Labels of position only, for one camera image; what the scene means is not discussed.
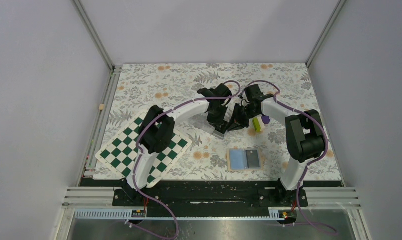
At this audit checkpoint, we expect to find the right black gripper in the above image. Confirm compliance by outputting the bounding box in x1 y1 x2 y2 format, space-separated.
225 103 259 132

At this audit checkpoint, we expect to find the clear acrylic card box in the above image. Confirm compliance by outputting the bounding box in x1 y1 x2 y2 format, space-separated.
190 114 224 140

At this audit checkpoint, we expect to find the tan card holder wallet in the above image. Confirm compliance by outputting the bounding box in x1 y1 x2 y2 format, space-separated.
226 148 263 172

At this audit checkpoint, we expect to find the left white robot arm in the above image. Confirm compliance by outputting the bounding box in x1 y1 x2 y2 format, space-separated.
124 83 234 206

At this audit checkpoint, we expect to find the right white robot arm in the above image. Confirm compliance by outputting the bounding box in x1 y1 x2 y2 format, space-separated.
225 81 328 206

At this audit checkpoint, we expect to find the green purple toy brick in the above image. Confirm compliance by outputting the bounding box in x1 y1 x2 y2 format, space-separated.
252 115 270 133

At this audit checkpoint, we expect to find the green white chessboard mat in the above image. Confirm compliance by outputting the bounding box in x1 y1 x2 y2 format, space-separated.
95 110 192 189

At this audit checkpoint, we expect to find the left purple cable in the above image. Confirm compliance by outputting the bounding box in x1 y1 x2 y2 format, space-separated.
133 80 241 240

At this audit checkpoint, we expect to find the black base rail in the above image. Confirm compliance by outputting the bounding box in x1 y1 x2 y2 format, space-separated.
79 178 344 220

